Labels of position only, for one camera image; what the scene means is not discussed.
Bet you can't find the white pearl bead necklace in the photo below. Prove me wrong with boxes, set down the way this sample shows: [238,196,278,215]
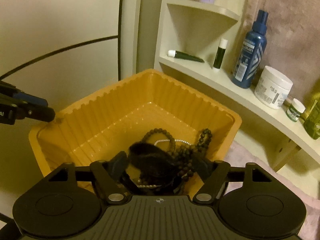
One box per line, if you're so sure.
[135,138,193,189]

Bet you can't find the brown wooden bead necklace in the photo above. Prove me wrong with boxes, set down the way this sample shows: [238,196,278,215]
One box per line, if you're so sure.
[137,127,214,190]

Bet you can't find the black fuzzy hair scrunchie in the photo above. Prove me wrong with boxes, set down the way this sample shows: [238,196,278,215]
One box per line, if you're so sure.
[129,142,184,196]

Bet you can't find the orange ribbed plastic tray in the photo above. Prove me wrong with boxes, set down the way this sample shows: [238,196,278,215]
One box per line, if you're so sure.
[29,69,242,176]

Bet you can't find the mauve towel on bed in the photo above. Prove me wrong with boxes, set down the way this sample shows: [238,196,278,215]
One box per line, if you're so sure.
[220,139,320,240]

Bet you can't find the white cream jar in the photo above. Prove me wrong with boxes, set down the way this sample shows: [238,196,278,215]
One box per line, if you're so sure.
[254,66,293,109]

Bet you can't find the small green white jar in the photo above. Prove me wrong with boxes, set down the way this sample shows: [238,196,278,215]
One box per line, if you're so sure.
[286,98,305,122]

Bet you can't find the yellow-green oil spray bottle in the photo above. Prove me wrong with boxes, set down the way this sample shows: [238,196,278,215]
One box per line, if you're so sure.
[303,92,319,140]

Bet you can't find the dark blue spray bottle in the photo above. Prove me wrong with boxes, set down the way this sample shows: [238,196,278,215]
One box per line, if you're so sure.
[232,10,268,89]

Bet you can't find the lying dark white-capped tube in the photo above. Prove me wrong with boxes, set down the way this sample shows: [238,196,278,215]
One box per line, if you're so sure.
[167,50,204,63]

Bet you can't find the standing black white-capped stick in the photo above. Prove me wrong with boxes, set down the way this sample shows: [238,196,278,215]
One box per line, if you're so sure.
[213,38,228,69]

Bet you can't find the cream corner shelf unit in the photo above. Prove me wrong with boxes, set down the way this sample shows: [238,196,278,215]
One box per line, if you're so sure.
[135,0,320,198]

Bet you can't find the mauve hanging towel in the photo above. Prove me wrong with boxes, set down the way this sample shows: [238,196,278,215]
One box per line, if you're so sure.
[241,0,319,107]

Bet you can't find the black curved wall cable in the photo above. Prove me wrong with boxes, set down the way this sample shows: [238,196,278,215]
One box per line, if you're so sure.
[0,0,125,81]

